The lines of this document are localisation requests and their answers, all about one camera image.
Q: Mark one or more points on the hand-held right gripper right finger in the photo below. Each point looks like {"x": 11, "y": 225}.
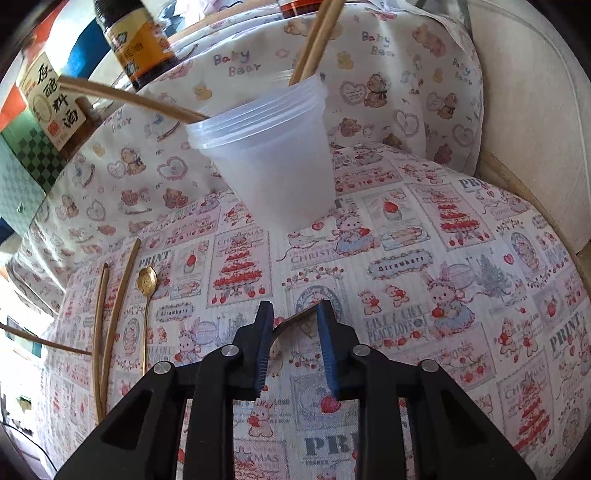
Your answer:
{"x": 328, "y": 350}

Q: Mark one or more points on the red cap sauce bottle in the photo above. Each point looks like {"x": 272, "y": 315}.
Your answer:
{"x": 295, "y": 5}

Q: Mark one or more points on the striped curtain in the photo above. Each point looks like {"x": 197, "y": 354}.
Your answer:
{"x": 78, "y": 57}

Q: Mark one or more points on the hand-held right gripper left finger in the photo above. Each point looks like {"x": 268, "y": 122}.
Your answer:
{"x": 263, "y": 350}

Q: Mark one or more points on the bear print cloth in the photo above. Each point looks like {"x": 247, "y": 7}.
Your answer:
{"x": 392, "y": 69}

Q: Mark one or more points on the beige board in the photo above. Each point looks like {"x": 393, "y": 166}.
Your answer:
{"x": 531, "y": 115}

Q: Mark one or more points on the wooden chopstick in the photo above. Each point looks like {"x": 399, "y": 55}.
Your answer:
{"x": 129, "y": 98}
{"x": 98, "y": 346}
{"x": 322, "y": 39}
{"x": 310, "y": 39}
{"x": 46, "y": 341}
{"x": 121, "y": 304}
{"x": 295, "y": 319}

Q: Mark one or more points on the green checkered box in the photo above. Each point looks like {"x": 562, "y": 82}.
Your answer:
{"x": 27, "y": 175}

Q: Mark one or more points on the dark oyster sauce bottle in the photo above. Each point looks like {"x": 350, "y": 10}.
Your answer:
{"x": 134, "y": 46}

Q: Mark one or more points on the cooking wine bottle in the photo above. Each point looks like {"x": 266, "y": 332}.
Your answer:
{"x": 51, "y": 101}

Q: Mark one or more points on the gold metal spoon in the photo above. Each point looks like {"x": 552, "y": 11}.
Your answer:
{"x": 147, "y": 279}

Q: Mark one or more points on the strawberry print tablecloth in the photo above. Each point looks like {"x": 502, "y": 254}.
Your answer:
{"x": 415, "y": 277}

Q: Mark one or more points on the translucent plastic cup stack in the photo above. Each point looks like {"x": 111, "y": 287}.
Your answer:
{"x": 277, "y": 175}

